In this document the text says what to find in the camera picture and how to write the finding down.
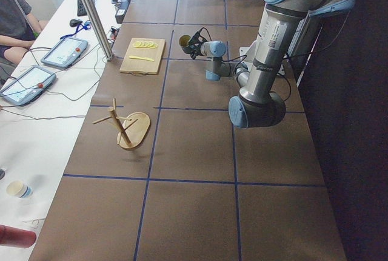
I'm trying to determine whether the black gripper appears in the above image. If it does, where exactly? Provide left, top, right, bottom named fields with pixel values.
left=190, top=42, right=202, bottom=58

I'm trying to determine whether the dark teal mug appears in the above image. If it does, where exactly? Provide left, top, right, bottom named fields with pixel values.
left=178, top=35, right=192, bottom=54

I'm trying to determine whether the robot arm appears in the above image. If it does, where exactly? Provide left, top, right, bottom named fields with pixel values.
left=179, top=0, right=355, bottom=128

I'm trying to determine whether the wooden cup rack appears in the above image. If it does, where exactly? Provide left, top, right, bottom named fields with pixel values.
left=93, top=97, right=151, bottom=150

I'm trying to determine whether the paper cup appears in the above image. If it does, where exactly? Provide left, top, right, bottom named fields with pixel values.
left=6, top=180, right=33, bottom=198

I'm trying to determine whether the white pillar with base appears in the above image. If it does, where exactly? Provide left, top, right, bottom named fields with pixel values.
left=239, top=47, right=286, bottom=75

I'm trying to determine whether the bamboo cutting board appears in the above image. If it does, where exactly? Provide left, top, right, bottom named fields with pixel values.
left=119, top=38, right=166, bottom=75

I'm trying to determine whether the yellow plastic knife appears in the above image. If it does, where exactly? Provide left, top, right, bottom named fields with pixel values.
left=128, top=55, right=155, bottom=62

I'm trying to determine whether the black box with label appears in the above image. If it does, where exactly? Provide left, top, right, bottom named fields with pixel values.
left=115, top=0, right=130, bottom=24

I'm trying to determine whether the black keyboard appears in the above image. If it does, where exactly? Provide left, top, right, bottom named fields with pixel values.
left=76, top=0, right=95, bottom=17

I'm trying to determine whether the black computer mouse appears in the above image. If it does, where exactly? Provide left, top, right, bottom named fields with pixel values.
left=69, top=19, right=82, bottom=27

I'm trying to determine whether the far teach pendant tablet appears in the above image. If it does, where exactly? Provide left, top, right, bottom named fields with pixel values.
left=41, top=37, right=89, bottom=69

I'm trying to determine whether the teach pendant tablet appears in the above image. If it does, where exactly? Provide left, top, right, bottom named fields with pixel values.
left=1, top=66, right=56, bottom=106
left=41, top=37, right=89, bottom=69

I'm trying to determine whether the near teach pendant tablet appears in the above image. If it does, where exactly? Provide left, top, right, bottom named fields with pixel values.
left=1, top=66, right=56, bottom=106

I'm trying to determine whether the seated person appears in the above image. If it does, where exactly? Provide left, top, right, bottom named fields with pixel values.
left=1, top=0, right=48, bottom=65

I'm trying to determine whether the red bottle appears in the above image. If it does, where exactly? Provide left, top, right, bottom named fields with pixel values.
left=0, top=225, right=37, bottom=248

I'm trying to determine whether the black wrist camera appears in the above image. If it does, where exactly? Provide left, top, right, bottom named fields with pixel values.
left=189, top=30, right=208, bottom=46

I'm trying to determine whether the blue lanyard badge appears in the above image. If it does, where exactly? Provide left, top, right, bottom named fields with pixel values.
left=60, top=20, right=91, bottom=39

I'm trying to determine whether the aluminium frame post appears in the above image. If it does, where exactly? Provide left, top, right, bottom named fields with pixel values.
left=81, top=0, right=114, bottom=61

